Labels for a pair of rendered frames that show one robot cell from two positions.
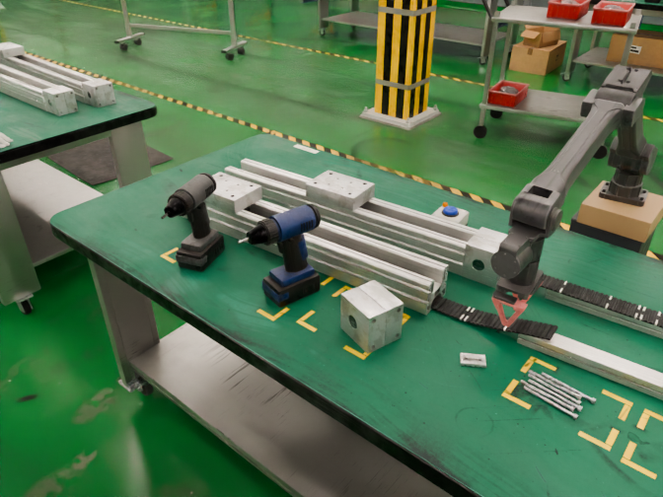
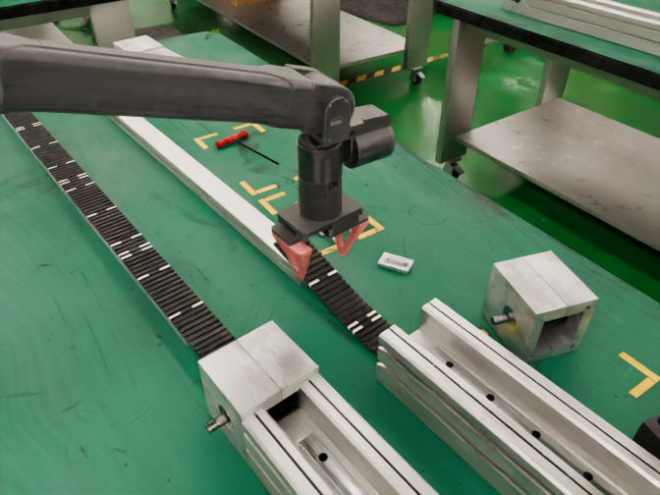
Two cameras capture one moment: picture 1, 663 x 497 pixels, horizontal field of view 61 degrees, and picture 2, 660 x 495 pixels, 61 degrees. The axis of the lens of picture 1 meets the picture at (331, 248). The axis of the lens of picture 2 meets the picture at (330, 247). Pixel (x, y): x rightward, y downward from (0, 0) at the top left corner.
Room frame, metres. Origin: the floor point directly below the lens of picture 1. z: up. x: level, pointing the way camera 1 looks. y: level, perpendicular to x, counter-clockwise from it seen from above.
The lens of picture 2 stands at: (1.54, -0.20, 1.36)
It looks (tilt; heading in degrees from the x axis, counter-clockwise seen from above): 39 degrees down; 196
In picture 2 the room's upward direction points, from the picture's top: straight up
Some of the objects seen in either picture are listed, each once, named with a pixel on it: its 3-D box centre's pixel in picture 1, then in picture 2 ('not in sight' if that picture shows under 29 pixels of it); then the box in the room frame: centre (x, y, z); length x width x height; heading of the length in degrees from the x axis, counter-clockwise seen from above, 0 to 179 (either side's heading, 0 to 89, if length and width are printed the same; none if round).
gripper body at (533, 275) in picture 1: (522, 269); (320, 197); (0.94, -0.38, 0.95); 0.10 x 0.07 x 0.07; 145
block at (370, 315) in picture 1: (375, 314); (527, 308); (0.95, -0.09, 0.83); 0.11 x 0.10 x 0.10; 124
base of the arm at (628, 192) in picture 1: (626, 183); not in sight; (1.46, -0.84, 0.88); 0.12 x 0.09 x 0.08; 57
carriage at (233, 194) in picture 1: (227, 196); not in sight; (1.41, 0.29, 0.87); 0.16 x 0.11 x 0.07; 55
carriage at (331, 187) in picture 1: (339, 193); not in sight; (1.43, -0.02, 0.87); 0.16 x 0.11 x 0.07; 55
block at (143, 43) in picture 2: not in sight; (137, 63); (0.30, -1.06, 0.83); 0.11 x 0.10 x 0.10; 145
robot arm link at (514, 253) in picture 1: (523, 239); (345, 124); (0.91, -0.36, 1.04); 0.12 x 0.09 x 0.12; 139
